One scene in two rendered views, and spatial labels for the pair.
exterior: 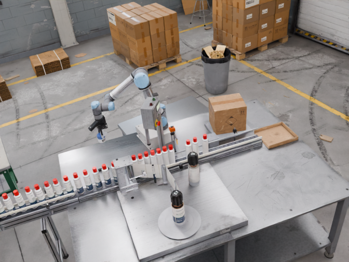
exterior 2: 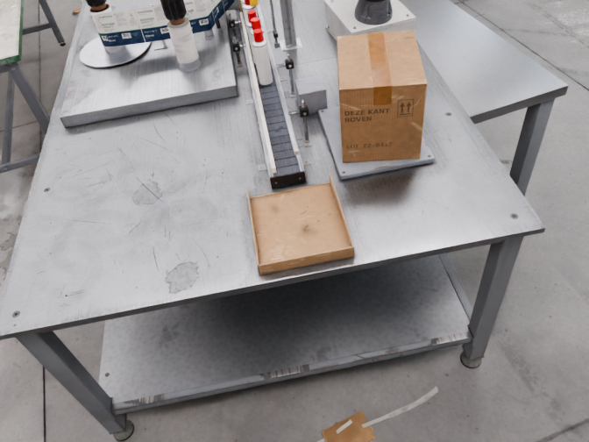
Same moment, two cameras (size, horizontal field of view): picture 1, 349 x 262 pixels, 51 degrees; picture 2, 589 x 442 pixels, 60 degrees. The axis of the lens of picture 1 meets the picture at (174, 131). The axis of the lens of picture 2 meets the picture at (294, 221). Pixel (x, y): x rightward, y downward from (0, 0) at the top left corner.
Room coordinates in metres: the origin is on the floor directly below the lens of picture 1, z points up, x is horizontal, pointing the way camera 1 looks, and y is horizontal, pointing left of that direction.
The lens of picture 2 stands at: (2.84, -1.89, 1.92)
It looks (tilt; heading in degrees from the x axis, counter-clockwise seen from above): 47 degrees down; 104
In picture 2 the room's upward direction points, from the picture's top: 9 degrees counter-clockwise
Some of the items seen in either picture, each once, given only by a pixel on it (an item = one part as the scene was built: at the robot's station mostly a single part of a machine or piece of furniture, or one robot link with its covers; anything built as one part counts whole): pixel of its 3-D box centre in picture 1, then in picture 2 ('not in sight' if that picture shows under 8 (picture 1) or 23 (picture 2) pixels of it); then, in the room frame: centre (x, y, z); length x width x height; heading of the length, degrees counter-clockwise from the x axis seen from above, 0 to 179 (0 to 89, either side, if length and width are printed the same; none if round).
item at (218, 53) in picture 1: (217, 57); not in sight; (5.05, -0.76, 0.50); 0.42 x 0.41 x 0.28; 117
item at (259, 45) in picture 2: (205, 144); (262, 57); (2.41, -0.25, 0.98); 0.05 x 0.05 x 0.20
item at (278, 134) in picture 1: (275, 134); (297, 221); (2.61, -0.92, 0.85); 0.30 x 0.26 x 0.04; 107
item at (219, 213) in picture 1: (178, 207); (152, 54); (1.86, 0.03, 0.86); 0.80 x 0.67 x 0.05; 107
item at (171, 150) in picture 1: (171, 155); (251, 19); (2.32, 0.04, 0.98); 0.05 x 0.05 x 0.20
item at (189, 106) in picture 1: (177, 130); (393, 65); (2.88, -0.03, 0.81); 0.90 x 0.90 x 0.04; 27
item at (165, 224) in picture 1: (179, 221); (115, 48); (1.70, 0.03, 0.89); 0.31 x 0.31 x 0.01
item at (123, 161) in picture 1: (122, 161); not in sight; (2.11, 0.41, 1.14); 0.14 x 0.11 x 0.01; 107
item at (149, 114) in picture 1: (151, 113); not in sight; (2.37, 0.16, 1.38); 0.17 x 0.10 x 0.19; 162
